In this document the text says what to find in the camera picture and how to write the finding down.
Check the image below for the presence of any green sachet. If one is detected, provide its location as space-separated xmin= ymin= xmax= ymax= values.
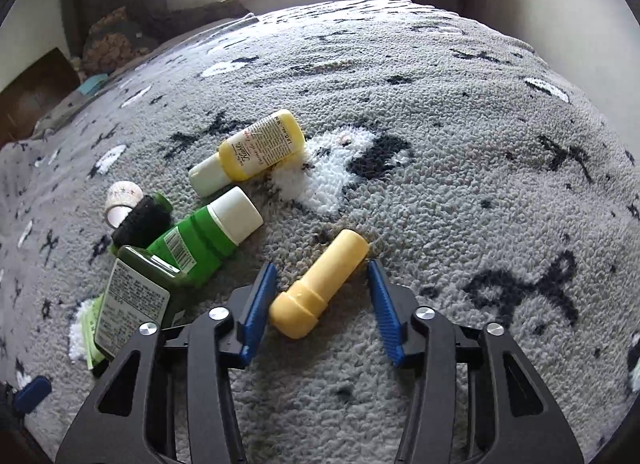
xmin=79 ymin=293 xmax=120 ymax=371

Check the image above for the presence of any dark wooden headboard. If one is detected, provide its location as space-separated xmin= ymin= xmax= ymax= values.
xmin=0 ymin=47 xmax=81 ymax=147

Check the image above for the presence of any grey printed blanket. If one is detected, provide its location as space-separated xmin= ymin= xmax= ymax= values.
xmin=0 ymin=0 xmax=640 ymax=464

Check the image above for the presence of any pale yellow capped tube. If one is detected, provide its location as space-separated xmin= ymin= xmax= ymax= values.
xmin=268 ymin=229 xmax=371 ymax=340

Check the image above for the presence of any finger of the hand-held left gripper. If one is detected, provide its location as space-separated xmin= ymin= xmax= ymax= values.
xmin=12 ymin=376 xmax=53 ymax=416

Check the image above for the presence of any green bottle with white cap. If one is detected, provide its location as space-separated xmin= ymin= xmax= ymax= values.
xmin=147 ymin=187 xmax=264 ymax=290

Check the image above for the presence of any brown patterned cushion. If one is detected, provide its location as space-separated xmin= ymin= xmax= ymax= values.
xmin=80 ymin=7 xmax=166 ymax=76

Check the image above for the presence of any dark green black-capped bottle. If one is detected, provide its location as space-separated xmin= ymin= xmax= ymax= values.
xmin=94 ymin=194 xmax=187 ymax=361

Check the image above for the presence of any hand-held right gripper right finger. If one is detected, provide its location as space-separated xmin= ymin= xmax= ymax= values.
xmin=367 ymin=259 xmax=586 ymax=464

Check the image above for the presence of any clear tape roll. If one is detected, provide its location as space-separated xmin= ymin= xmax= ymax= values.
xmin=104 ymin=181 xmax=145 ymax=230

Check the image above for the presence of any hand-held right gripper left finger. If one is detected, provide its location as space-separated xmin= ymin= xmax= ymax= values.
xmin=55 ymin=263 xmax=278 ymax=464

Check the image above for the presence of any dark crumpled cloth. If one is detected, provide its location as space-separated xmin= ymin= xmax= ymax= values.
xmin=150 ymin=0 xmax=251 ymax=38

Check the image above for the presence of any yellow bottle with white cap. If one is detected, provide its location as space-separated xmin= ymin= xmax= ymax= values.
xmin=189 ymin=109 xmax=306 ymax=197

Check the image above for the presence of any teal paper item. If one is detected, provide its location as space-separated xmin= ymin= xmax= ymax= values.
xmin=77 ymin=74 xmax=110 ymax=96

